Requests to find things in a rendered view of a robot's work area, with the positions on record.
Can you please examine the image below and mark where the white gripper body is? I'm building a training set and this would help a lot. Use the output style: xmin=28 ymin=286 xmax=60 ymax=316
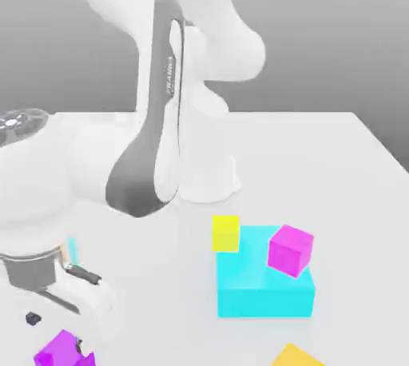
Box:
xmin=18 ymin=286 xmax=108 ymax=343

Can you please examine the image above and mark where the small purple cube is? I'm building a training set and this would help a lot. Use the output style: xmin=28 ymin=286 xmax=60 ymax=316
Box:
xmin=33 ymin=328 xmax=97 ymax=366

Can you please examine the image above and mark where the small cyan cube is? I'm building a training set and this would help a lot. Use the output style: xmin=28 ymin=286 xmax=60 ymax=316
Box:
xmin=66 ymin=237 xmax=78 ymax=265

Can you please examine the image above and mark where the small yellow cube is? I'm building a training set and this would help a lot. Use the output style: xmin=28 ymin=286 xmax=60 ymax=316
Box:
xmin=212 ymin=214 xmax=241 ymax=253

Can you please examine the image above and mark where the small magenta cube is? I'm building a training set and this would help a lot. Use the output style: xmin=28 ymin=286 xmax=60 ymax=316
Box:
xmin=266 ymin=223 xmax=315 ymax=280

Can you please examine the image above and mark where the large cyan box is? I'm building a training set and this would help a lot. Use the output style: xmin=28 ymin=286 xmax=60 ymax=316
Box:
xmin=216 ymin=224 xmax=316 ymax=320

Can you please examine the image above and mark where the large orange box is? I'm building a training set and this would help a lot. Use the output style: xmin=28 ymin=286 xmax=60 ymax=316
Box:
xmin=270 ymin=342 xmax=326 ymax=366

